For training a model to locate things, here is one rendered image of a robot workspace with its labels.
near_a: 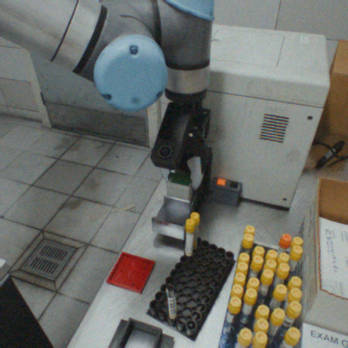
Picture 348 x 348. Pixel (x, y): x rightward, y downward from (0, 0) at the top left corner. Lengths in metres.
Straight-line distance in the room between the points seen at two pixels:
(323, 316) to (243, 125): 0.35
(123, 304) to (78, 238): 1.29
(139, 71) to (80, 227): 1.63
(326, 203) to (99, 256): 1.31
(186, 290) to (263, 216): 0.26
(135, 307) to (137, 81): 0.39
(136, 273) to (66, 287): 1.10
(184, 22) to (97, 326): 0.48
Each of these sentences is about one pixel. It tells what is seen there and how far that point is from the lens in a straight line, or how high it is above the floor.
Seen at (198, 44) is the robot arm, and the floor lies 1.24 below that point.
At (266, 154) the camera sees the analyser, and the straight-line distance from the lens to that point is 0.67.
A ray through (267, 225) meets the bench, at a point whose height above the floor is 0.88.
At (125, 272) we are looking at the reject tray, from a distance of 0.62.
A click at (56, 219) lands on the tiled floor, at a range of 2.00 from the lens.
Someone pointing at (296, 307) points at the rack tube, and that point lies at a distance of 0.49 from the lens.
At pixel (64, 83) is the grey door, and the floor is 0.42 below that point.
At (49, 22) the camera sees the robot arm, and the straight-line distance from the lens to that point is 0.33.
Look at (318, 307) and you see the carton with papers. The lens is 0.50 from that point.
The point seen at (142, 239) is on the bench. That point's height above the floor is 0.87.
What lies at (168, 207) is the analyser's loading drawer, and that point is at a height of 0.92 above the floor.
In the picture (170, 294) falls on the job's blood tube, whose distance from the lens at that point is 0.49.
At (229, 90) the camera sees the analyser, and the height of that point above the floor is 1.14.
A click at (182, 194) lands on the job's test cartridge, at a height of 0.96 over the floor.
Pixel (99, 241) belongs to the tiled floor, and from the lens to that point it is 1.82.
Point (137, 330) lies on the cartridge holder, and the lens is 0.56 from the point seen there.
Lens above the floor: 1.40
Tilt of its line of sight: 41 degrees down
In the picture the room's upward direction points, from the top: straight up
